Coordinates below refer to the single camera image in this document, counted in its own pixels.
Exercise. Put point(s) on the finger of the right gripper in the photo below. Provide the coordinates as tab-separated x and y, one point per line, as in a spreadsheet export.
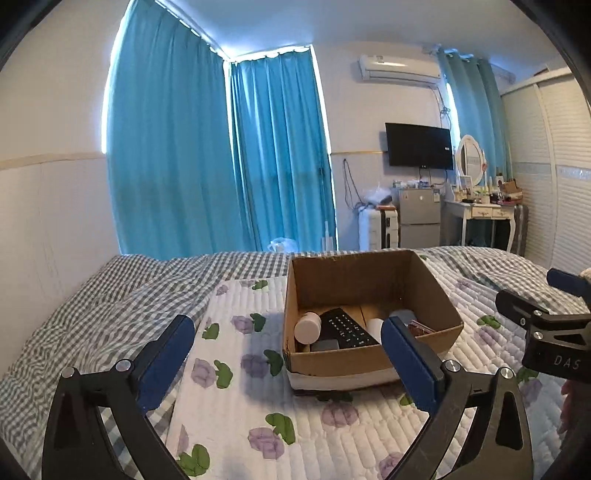
522	312
575	285

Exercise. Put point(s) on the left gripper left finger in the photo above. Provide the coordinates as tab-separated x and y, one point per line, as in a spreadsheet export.
76	443

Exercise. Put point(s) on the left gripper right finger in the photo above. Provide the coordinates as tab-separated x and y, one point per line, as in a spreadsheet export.
498	443

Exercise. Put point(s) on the red capped white bottle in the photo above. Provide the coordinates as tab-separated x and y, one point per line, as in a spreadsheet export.
374	327

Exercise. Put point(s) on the black remote control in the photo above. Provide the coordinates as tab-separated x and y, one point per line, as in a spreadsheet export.
337	325

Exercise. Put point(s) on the white cylindrical bottle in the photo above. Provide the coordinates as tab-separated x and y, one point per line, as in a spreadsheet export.
307	331

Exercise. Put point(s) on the black grey UGREEN charger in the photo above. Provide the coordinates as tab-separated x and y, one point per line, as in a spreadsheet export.
325	345

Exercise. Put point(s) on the person left hand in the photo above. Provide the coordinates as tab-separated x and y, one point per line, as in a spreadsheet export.
568	416

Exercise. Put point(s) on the white dressing table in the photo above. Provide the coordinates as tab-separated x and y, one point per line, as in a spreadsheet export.
475	211

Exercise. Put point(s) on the grey checked bed sheet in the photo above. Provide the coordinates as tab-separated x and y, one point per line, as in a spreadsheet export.
127	303

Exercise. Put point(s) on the grey mini fridge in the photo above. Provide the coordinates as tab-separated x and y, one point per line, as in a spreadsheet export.
419	218

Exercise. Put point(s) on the floral white quilted mat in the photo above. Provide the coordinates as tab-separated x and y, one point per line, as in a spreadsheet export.
236	416

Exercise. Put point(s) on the oval white mirror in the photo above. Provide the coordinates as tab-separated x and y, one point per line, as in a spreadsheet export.
470	158

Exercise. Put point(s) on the white louvred wardrobe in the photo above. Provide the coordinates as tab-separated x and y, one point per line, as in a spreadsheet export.
548	126

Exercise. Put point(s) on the brown cardboard box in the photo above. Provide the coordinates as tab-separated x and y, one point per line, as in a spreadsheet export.
366	285

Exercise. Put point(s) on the white suitcase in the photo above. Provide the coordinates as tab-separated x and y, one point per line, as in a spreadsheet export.
378	229

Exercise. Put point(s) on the blue curtain right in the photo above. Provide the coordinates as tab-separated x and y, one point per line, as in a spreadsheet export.
479	106

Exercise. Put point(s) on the blue curtain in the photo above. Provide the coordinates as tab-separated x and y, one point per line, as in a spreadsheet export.
170	169
281	152
479	106

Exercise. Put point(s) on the white air conditioner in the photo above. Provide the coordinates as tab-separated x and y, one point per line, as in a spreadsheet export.
381	68

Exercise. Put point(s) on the clear water jug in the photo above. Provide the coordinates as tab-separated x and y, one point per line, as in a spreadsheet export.
283	245

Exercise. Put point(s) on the blue curtain middle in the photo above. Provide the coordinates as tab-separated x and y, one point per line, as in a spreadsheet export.
281	152

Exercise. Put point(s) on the blue curtain left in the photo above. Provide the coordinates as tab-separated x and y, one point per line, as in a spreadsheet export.
170	169

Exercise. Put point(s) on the black wall television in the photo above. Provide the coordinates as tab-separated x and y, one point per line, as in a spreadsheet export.
419	146

